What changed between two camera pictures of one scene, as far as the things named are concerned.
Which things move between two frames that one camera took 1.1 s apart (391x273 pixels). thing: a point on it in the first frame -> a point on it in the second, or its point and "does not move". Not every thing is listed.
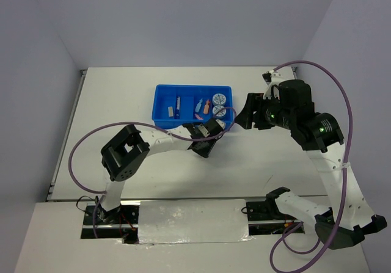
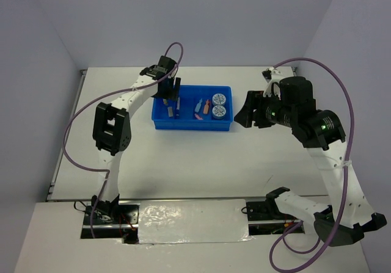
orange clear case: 207,107 does not move
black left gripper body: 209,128 -> 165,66
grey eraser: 170,111 does not move
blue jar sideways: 221,114 does not move
